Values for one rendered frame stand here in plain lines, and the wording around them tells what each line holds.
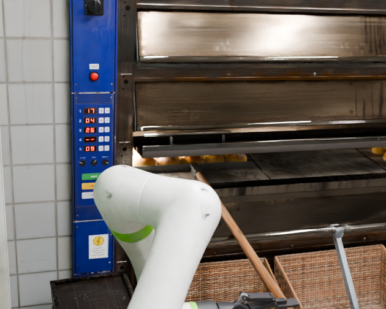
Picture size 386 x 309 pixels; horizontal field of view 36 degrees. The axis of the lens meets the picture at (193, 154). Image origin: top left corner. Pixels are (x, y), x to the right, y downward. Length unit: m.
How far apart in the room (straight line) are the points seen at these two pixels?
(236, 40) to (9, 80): 0.82
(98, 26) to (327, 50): 0.89
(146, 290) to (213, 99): 1.24
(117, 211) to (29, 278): 1.22
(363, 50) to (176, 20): 0.76
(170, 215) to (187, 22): 1.11
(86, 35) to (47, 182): 0.57
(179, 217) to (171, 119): 1.06
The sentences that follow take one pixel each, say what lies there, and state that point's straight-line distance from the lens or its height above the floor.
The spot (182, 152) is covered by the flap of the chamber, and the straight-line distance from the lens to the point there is 2.11.
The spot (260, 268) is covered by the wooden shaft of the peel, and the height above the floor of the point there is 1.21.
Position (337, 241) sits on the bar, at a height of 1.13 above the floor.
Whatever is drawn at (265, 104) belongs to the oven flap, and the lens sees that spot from 2.32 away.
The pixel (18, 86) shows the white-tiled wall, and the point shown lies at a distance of 2.11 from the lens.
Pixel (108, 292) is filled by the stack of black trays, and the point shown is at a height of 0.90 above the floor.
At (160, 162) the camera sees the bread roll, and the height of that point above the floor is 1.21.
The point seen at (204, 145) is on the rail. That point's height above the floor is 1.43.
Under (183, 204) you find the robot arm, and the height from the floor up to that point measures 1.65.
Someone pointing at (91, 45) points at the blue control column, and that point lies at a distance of 2.06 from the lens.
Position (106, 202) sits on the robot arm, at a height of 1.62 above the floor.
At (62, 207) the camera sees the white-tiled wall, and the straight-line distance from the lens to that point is 2.28.
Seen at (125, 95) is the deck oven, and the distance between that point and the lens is 2.15.
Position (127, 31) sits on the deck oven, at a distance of 2.10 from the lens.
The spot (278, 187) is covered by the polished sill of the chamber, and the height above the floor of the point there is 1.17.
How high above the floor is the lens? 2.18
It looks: 22 degrees down
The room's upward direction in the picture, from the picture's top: 4 degrees clockwise
